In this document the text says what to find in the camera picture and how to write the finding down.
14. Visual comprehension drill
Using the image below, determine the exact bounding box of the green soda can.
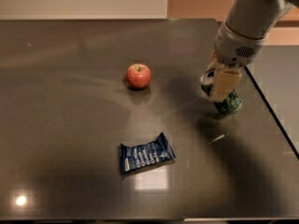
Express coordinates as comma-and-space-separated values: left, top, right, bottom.
200, 69, 242, 116

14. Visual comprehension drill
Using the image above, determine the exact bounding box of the grey side table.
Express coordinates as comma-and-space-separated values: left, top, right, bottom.
245, 45, 299, 156

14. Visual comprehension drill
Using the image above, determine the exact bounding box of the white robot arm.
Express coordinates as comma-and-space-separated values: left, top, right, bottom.
209, 0, 299, 103

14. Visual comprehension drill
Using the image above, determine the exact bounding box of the blue snack wrapper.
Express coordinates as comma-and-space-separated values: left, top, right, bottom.
120, 133, 176, 175

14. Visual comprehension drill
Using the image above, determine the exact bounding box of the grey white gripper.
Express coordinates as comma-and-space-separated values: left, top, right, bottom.
206, 23, 266, 103

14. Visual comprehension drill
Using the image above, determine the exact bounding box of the red apple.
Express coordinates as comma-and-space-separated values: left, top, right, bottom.
126, 63, 151, 90

